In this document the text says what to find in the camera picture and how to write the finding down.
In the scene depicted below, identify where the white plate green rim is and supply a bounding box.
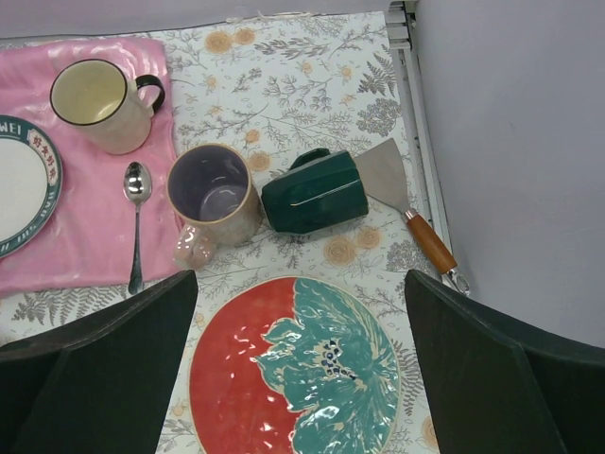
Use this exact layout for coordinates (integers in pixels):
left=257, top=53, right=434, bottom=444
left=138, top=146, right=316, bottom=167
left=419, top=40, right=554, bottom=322
left=0, top=114, right=63, bottom=257

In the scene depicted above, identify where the pink mug purple inside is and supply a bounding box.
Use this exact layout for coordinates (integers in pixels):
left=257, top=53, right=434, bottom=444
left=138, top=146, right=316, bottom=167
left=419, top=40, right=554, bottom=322
left=166, top=144, right=263, bottom=270

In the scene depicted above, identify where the cream mug black handle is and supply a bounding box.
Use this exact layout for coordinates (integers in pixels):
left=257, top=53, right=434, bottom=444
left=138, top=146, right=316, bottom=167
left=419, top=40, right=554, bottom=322
left=49, top=59, right=165, bottom=155

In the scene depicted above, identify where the metal spoon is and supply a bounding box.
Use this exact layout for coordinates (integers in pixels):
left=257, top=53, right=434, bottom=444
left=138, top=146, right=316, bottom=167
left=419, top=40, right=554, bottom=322
left=123, top=162, right=152, bottom=295

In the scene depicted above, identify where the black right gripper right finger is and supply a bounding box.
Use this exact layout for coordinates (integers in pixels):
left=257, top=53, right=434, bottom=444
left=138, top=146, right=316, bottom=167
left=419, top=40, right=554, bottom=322
left=405, top=270, right=604, bottom=453

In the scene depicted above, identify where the pink cloth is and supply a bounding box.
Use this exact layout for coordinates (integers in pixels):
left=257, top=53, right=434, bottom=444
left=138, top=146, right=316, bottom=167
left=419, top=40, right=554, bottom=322
left=1, top=37, right=181, bottom=295

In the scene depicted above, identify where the red and teal floral plate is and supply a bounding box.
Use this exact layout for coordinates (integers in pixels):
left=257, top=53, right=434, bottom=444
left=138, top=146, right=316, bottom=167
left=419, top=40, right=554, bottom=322
left=189, top=276, right=401, bottom=453

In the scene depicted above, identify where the dark green mug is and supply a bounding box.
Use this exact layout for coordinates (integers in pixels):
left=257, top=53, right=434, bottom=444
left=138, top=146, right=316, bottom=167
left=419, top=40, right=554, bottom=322
left=261, top=148, right=369, bottom=236

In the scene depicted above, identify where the aluminium frame rail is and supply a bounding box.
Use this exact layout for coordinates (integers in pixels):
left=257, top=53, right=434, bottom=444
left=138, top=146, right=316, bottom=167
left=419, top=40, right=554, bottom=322
left=385, top=1, right=451, bottom=247

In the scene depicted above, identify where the wooden handled metal spatula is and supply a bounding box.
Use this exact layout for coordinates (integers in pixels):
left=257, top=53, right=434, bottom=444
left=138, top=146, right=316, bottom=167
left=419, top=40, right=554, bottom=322
left=354, top=138, right=471, bottom=296

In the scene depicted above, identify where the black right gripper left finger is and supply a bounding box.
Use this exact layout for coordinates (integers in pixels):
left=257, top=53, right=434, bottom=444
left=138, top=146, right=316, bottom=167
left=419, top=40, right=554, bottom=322
left=1, top=271, right=198, bottom=453

